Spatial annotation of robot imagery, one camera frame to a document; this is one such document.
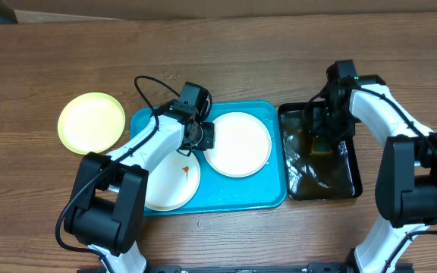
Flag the green yellow sponge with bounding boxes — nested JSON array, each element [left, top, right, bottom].
[[310, 136, 333, 155]]

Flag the white plate top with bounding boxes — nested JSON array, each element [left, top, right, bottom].
[[204, 112, 272, 178]]

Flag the white plate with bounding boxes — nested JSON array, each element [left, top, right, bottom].
[[145, 152, 201, 212], [204, 112, 272, 178]]

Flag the yellow green plate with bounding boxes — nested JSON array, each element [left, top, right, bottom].
[[58, 93, 126, 155]]

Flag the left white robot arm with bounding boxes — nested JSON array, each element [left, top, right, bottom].
[[55, 82, 214, 272]]

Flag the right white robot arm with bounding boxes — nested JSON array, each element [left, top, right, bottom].
[[304, 60, 437, 273]]

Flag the black water tray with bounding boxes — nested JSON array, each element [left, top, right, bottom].
[[278, 102, 363, 201]]

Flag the teal plastic tray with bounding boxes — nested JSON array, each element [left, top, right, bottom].
[[144, 101, 287, 217]]

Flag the white plate bottom left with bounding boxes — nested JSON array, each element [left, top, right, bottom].
[[145, 152, 201, 212]]

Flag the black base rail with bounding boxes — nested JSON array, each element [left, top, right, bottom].
[[77, 261, 415, 273]]

